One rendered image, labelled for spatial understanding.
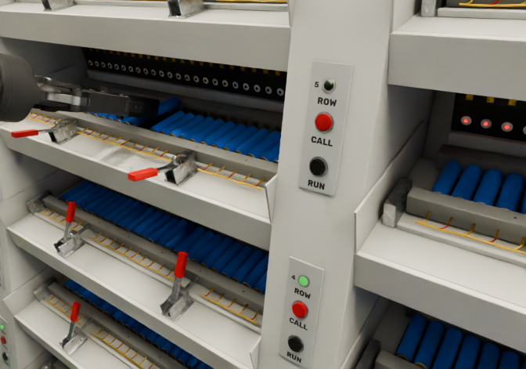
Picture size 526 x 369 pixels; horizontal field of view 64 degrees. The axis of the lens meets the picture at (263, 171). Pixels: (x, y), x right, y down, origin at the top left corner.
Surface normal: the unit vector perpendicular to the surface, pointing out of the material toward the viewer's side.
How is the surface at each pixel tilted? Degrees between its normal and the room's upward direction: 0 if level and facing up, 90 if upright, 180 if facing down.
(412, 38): 111
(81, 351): 21
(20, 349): 90
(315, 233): 90
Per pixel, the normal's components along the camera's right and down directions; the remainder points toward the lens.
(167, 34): -0.56, 0.51
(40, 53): 0.82, 0.23
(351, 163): -0.57, 0.18
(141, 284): -0.12, -0.83
